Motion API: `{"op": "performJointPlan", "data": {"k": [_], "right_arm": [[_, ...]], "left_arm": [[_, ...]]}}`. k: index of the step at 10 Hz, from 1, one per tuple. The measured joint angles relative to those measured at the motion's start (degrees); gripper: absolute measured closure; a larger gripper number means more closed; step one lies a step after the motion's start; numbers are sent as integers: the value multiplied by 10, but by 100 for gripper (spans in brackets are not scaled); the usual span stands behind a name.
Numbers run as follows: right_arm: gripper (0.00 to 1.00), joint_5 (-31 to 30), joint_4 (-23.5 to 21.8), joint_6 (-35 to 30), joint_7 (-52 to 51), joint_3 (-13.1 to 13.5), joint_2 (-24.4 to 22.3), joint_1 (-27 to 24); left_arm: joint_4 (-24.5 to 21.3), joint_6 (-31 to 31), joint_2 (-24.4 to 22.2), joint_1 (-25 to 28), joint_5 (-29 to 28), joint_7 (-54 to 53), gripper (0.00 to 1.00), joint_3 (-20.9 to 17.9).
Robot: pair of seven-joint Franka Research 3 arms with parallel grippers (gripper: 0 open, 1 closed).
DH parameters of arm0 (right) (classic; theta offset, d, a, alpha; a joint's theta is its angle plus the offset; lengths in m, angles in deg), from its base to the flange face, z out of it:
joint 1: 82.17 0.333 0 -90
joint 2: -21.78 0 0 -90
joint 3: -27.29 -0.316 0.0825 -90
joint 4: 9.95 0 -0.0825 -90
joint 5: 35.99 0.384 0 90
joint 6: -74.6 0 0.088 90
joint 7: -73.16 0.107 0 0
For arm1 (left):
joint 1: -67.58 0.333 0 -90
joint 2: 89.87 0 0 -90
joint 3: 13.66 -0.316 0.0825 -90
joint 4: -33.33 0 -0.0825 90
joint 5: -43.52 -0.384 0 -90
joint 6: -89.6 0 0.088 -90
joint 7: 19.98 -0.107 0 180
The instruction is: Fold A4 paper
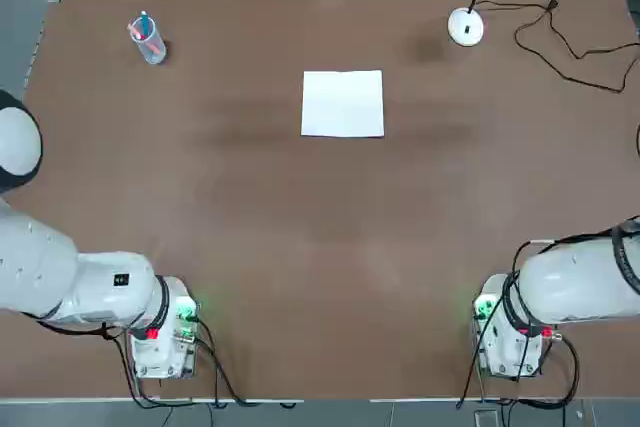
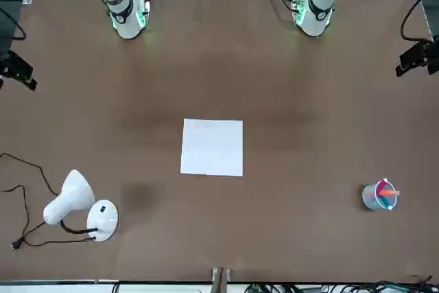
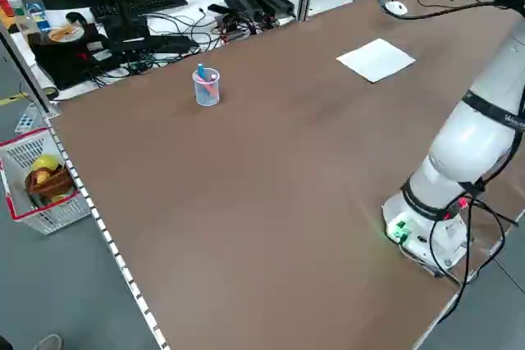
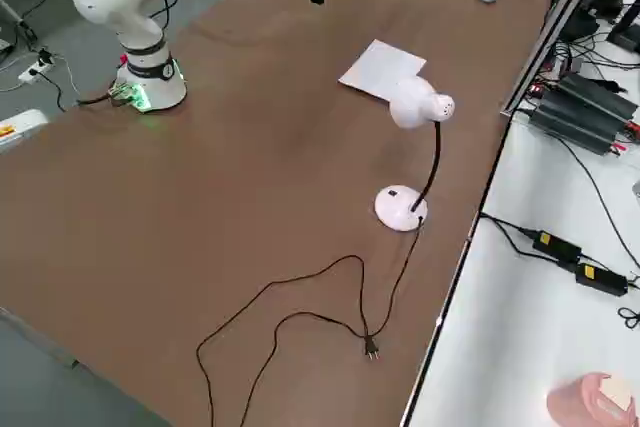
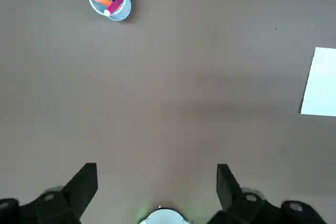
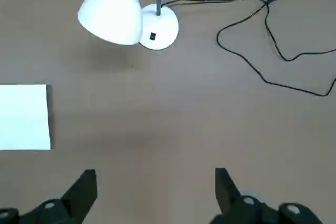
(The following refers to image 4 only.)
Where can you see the pink round object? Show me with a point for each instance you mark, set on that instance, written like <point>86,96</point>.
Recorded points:
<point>575,402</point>

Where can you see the green circuit board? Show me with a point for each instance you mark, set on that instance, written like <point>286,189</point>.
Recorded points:
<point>129,94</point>

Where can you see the white gooseneck desk lamp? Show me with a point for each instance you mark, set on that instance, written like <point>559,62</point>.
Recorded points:
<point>415,102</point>

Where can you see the black finned power supply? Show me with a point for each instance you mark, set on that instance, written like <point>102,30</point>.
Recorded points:
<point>595,97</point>
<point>570,122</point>

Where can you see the black monitor stand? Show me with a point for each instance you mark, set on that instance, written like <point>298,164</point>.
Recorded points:
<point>625,32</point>

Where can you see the white power strip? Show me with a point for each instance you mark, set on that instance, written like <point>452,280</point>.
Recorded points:
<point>31,74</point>

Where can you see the grey tripod stand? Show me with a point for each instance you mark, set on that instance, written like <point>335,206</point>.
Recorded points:
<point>15,17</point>

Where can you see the white A4 paper sheet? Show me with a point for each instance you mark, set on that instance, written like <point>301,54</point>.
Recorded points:
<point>375,67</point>

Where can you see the black plug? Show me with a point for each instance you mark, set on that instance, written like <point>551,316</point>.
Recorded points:
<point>45,58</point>

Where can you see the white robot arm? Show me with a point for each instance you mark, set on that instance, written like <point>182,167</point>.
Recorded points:
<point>110,2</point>

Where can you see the aluminium frame post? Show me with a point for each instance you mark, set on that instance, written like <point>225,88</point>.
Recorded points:
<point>555,22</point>

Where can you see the white box with warning label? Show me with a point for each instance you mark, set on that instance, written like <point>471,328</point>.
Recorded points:
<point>25,127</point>

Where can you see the black adapter with yellow label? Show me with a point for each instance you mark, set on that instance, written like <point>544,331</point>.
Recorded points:
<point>557,247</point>
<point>602,279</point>

